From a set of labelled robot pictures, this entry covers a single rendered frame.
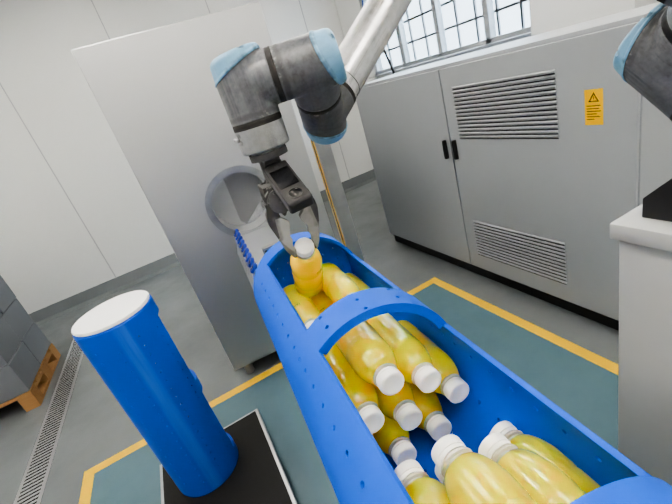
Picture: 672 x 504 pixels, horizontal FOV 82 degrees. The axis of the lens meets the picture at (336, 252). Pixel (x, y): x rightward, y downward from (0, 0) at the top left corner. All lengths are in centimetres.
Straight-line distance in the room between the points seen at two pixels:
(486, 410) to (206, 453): 139
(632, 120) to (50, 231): 530
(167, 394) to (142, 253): 391
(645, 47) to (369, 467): 90
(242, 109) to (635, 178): 167
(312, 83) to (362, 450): 55
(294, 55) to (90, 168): 474
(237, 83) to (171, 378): 123
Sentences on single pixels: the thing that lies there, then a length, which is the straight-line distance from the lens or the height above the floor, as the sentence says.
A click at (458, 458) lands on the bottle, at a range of 47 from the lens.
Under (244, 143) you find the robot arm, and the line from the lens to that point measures 72.
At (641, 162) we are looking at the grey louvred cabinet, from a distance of 201.
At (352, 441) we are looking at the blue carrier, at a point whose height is 119.
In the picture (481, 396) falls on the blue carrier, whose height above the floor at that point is 104.
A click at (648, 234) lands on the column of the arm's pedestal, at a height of 109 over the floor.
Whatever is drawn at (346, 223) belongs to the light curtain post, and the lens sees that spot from 166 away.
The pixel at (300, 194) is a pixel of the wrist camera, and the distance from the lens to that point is 66.
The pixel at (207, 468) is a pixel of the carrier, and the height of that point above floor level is 28.
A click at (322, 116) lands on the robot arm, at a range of 77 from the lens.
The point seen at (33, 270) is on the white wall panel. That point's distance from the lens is 565.
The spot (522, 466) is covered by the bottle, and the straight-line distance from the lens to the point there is 50.
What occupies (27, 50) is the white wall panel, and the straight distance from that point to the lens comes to 545.
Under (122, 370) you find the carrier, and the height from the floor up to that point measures 86.
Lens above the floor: 155
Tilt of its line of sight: 23 degrees down
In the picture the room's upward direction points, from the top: 18 degrees counter-clockwise
